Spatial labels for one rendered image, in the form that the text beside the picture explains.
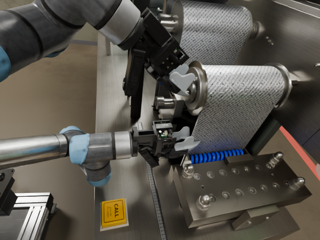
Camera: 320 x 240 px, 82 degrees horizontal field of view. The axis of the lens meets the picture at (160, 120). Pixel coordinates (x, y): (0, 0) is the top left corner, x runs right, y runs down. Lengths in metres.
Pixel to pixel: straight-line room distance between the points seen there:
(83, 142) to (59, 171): 1.39
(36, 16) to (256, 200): 0.65
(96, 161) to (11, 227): 1.08
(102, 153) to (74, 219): 1.19
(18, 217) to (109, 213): 0.98
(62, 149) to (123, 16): 0.41
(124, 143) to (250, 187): 0.40
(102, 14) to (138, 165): 0.54
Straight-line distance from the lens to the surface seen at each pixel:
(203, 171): 0.61
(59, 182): 1.81
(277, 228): 0.80
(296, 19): 0.74
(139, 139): 0.48
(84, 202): 1.68
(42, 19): 0.37
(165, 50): 0.37
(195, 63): 0.51
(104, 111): 0.94
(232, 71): 0.52
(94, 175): 0.57
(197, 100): 0.48
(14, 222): 1.54
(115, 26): 0.34
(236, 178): 0.64
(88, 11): 0.34
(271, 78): 0.59
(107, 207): 0.64
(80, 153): 0.49
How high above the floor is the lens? 1.52
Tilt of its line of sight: 43 degrees down
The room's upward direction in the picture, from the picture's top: 10 degrees clockwise
